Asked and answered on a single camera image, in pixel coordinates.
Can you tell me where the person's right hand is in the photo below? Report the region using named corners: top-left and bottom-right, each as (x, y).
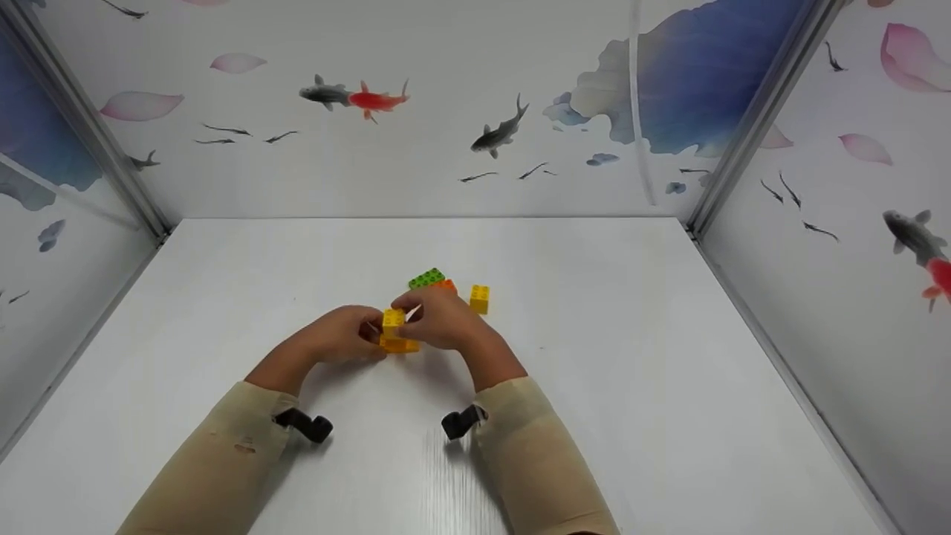
top-left (391, 285), bottom-right (496, 351)

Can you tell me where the person's right forearm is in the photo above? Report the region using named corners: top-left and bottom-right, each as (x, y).
top-left (459, 331), bottom-right (621, 535)

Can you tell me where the person's left forearm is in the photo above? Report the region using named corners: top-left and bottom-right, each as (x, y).
top-left (115, 343), bottom-right (328, 535)

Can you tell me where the black wrist band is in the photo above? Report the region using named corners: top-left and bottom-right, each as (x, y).
top-left (273, 407), bottom-right (334, 445)
top-left (441, 403), bottom-right (488, 441)

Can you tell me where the person's left hand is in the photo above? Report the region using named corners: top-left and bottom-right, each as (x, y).
top-left (294, 305), bottom-right (389, 366)

